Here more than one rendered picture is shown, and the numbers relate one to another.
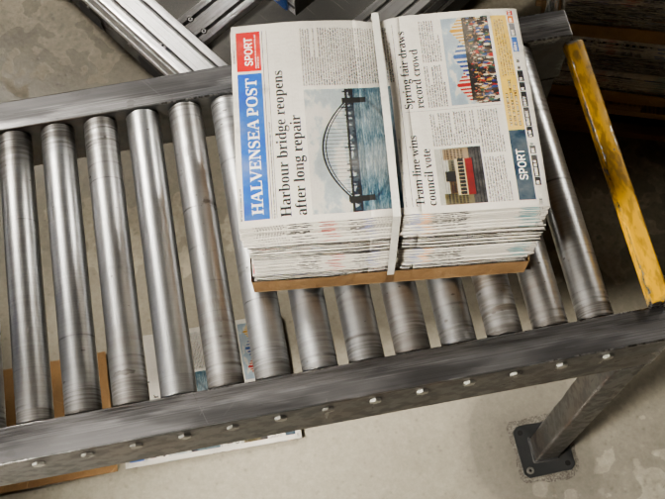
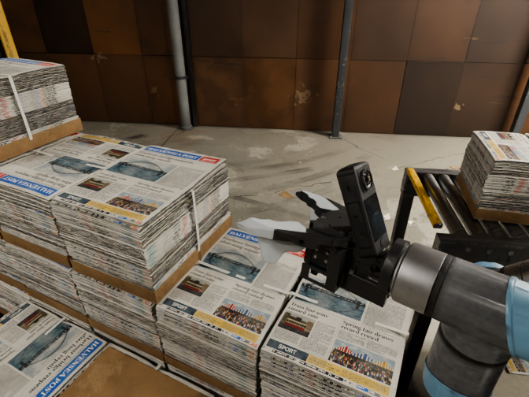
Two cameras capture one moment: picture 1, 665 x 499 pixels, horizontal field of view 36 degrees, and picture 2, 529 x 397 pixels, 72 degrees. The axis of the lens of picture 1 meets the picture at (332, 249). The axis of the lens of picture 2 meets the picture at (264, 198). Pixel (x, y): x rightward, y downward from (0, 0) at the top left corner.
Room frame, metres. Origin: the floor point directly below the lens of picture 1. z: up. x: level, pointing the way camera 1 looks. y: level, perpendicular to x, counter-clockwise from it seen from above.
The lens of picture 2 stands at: (2.01, -0.66, 1.52)
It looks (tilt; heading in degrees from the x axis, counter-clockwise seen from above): 31 degrees down; 196
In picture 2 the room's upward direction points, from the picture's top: straight up
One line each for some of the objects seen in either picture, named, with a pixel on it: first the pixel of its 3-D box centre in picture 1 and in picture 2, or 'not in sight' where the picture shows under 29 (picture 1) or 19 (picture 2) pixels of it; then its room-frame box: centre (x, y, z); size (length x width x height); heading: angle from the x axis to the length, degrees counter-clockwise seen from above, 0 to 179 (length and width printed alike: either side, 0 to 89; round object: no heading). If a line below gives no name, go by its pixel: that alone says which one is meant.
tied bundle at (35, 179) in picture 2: not in sight; (79, 192); (1.21, -1.49, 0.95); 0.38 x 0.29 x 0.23; 171
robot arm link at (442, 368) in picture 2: not in sight; (465, 354); (1.66, -0.50, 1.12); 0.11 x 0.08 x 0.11; 159
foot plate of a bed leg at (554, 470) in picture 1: (543, 448); not in sight; (0.43, -0.43, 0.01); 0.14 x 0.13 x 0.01; 9
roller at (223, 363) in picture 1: (204, 241); not in sight; (0.59, 0.18, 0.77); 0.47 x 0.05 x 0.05; 9
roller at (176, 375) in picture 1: (159, 249); not in sight; (0.58, 0.25, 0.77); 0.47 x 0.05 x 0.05; 9
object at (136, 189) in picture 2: not in sight; (146, 177); (1.26, -1.20, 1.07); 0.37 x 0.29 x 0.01; 171
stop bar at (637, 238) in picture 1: (615, 166); (421, 194); (0.67, -0.41, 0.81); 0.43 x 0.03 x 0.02; 9
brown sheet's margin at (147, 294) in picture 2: not in sight; (158, 239); (1.27, -1.20, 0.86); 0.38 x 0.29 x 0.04; 171
